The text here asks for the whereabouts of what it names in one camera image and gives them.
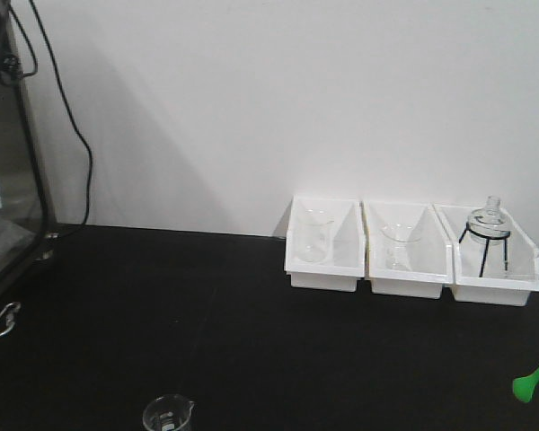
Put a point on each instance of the white plastic bin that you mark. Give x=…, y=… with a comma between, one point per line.
x=497, y=286
x=345, y=263
x=432, y=264

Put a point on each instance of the left white plastic bin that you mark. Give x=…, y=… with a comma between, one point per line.
x=345, y=263

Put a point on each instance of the green plastic spoon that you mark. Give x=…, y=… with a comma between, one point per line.
x=523, y=388

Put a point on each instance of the clear glass conical flask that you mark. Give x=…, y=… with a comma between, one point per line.
x=400, y=242

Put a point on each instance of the small glass beaker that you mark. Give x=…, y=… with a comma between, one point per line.
x=169, y=412

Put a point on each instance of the right white plastic bin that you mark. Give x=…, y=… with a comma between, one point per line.
x=497, y=286

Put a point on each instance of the silver carabiner clip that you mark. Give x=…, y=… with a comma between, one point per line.
x=8, y=317

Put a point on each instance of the middle white plastic bin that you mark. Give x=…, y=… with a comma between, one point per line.
x=432, y=264

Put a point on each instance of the clear glass beaker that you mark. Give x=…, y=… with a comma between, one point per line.
x=312, y=235

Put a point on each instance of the glass door cabinet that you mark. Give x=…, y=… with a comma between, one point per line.
x=26, y=214

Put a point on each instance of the black wire tripod stand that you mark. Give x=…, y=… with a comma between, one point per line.
x=485, y=253

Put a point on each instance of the round glass flask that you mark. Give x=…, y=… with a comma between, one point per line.
x=488, y=222

